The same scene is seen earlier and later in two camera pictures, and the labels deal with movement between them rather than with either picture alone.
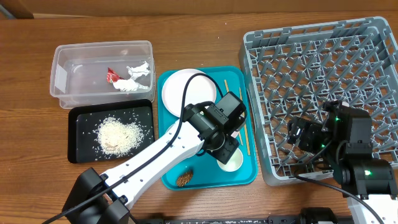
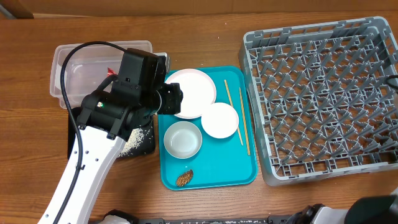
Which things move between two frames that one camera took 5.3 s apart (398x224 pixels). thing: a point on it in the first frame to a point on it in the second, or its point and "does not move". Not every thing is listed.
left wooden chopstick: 227,90 does not move
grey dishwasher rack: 292,71 does not move
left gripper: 226,152 to 173,97
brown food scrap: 184,178 does not move
